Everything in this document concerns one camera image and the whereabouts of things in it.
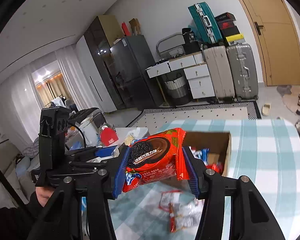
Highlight silver orange peanut snack bag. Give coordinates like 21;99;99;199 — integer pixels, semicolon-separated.
174;199;205;230

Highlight beige slipper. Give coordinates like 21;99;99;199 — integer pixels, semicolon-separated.
262;103;271;116

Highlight red barcode snack packet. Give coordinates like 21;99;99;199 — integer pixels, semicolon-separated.
206;162;224;174

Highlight person's left hand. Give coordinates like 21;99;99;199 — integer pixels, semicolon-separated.
36;186;55;207

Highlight dotted floor rug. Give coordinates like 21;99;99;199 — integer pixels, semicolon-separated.
127;101;261;134

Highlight red Oreo chocolate packet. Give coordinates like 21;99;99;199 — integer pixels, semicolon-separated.
122;128;190;192

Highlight beige suitcase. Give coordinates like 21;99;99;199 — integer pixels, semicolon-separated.
203;46;236;101

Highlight dark grey refrigerator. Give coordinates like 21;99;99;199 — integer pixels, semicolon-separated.
110;35;164;109

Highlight black bag on desk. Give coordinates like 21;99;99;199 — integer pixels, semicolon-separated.
181;28;198;44

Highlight stacked shoe boxes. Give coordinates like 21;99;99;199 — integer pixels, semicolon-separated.
215;12;245;47

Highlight white drawer desk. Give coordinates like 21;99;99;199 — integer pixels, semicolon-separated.
146;52;215;100

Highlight red white wafer packet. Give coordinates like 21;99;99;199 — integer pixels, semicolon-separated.
159;190;182;232

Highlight teal plaid tablecloth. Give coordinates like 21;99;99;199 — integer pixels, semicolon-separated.
109;119;300;239

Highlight blue cookie snack packet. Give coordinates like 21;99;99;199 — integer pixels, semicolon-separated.
191;148;210;162

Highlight wooden door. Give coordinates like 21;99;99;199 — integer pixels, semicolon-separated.
239;0;300;86

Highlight SF cardboard box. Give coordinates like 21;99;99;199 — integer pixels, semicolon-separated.
183;131;231;177

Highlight teal suitcase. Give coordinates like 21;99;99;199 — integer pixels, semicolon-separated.
188;2;223;46

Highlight black cable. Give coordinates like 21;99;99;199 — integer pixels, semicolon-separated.
67;122;88;149

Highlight silver aluminium suitcase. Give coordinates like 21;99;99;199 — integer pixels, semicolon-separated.
226;43;258;101

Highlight woven laundry basket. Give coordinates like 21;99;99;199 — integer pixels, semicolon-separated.
163;72;190;106

